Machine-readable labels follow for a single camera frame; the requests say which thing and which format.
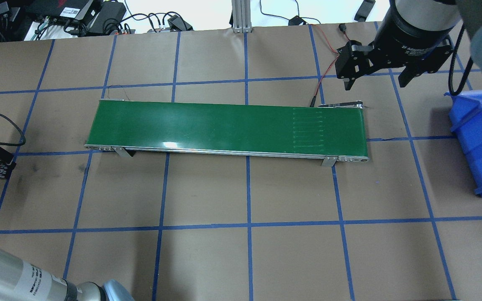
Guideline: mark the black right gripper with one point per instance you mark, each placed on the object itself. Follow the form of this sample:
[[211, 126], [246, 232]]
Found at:
[[412, 50]]

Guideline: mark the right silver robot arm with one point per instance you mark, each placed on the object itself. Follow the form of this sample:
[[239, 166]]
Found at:
[[471, 17]]

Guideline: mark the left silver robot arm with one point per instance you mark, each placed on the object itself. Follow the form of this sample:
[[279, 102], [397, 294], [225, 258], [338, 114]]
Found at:
[[23, 281]]

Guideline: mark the green conveyor belt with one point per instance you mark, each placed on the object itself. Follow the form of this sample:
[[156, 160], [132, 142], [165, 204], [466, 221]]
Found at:
[[329, 134]]

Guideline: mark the aluminium frame post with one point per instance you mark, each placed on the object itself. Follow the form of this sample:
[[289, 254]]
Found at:
[[241, 16]]

